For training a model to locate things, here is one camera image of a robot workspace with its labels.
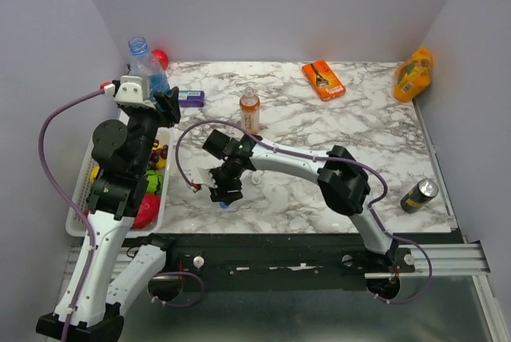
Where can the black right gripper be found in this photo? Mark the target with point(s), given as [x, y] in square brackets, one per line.
[219, 194]

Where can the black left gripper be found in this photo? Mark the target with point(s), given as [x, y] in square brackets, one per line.
[171, 112]

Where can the clear bottle blue label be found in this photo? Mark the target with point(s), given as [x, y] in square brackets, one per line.
[145, 65]

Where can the orange drink bottle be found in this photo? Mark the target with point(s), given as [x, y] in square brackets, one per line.
[249, 110]

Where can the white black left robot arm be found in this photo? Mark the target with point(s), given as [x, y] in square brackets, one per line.
[94, 305]

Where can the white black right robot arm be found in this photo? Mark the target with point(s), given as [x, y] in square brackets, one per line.
[342, 181]

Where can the purple white box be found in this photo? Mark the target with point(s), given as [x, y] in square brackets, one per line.
[191, 98]

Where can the red apple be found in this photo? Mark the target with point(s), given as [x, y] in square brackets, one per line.
[161, 57]

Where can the red grape bunch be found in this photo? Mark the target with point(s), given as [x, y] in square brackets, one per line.
[158, 157]

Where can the green toy fruit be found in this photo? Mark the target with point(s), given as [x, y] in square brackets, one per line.
[155, 182]

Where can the red toy fruit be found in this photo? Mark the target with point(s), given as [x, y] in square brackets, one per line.
[147, 212]

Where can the yellow lemon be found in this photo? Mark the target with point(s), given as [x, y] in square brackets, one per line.
[94, 173]

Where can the white plastic basket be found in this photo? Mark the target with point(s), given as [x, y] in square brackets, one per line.
[74, 226]

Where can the orange razor box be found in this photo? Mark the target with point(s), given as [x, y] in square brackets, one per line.
[323, 80]

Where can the black gold can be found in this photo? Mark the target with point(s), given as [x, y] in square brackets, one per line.
[421, 194]

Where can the yellow snack bag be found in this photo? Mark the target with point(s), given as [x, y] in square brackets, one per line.
[414, 75]

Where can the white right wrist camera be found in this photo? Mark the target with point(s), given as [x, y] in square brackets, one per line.
[200, 178]

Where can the black mounting rail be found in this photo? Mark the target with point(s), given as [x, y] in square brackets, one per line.
[277, 262]

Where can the aluminium rail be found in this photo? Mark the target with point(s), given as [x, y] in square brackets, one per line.
[446, 261]

